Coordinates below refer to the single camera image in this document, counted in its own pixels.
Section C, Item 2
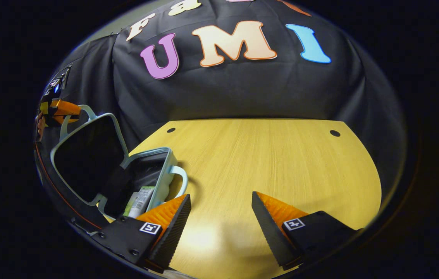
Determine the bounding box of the light blue suitcase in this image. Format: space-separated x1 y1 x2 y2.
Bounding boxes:
50 105 188 222

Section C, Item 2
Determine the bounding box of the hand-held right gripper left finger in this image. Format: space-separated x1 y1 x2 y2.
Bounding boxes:
91 194 192 270

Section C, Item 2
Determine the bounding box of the black backdrop cloth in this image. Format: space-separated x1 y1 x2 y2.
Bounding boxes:
35 0 408 194

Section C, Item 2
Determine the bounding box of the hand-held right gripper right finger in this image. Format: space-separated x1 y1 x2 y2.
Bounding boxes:
251 191 361 271

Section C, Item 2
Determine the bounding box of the white and green tube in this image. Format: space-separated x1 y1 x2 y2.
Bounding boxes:
131 186 156 218

